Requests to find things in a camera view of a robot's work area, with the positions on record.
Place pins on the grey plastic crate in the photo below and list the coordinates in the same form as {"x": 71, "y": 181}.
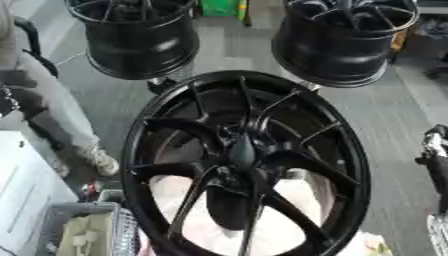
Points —
{"x": 55, "y": 213}

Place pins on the small red object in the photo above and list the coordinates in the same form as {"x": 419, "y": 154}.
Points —
{"x": 89, "y": 190}

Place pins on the person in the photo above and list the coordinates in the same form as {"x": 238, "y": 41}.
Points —
{"x": 52, "y": 100}

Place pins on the white pink cloth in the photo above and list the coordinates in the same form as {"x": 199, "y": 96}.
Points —
{"x": 280, "y": 233}

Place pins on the tan cardboard piece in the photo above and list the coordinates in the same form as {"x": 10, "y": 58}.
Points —
{"x": 87, "y": 233}

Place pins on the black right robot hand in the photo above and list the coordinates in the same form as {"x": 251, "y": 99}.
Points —
{"x": 440, "y": 173}

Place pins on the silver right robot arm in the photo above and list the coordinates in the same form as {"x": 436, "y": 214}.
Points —
{"x": 441, "y": 235}

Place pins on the white cabinet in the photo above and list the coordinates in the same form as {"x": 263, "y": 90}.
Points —
{"x": 23, "y": 186}

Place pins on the large black spoked wheel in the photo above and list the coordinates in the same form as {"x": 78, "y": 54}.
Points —
{"x": 175, "y": 133}

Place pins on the white yellow bag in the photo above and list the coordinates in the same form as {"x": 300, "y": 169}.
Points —
{"x": 367, "y": 246}

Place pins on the green box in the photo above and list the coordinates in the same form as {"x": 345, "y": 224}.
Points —
{"x": 219, "y": 7}

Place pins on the black wheel rim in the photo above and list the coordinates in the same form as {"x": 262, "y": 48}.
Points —
{"x": 332, "y": 50}
{"x": 140, "y": 43}

